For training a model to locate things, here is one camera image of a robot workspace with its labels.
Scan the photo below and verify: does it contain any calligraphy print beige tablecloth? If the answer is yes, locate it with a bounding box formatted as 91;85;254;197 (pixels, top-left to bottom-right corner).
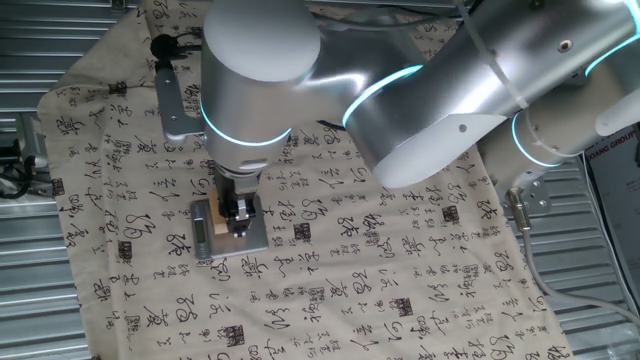
37;0;576;360

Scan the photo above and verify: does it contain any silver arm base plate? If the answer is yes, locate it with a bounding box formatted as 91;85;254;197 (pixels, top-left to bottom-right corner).
504;173;553;217

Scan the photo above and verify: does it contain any black clamp camera stand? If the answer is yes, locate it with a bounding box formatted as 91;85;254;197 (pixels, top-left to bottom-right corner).
0;143;37;200

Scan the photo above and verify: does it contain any silver digital pocket scale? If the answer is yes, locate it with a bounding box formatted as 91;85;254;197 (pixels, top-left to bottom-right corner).
189;193;270;262

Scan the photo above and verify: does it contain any black round camera plug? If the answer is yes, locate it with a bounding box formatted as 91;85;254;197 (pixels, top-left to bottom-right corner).
149;32;182;72

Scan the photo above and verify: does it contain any printed cardboard box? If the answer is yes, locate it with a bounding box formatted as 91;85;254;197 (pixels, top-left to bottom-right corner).
583;123;640;282

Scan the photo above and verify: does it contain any grey hose with metal connector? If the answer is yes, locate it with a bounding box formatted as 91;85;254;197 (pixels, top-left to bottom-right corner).
503;186;640;327

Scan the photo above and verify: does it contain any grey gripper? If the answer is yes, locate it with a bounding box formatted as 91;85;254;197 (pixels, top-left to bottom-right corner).
213;166;263;240

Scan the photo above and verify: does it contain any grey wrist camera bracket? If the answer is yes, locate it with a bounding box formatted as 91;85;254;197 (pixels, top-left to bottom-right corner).
153;66;207;147

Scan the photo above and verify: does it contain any light wooden block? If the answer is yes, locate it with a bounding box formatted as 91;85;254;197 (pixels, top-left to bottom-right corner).
208;186;232;237

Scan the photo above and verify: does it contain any white perforated box device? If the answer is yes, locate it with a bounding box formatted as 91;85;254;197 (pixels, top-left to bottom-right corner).
16;113;50;170

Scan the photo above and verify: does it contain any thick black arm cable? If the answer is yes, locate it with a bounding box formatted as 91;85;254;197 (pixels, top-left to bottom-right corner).
316;118;350;133

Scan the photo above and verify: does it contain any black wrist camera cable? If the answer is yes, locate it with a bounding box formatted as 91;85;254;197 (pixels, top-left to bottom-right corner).
172;30;204;54

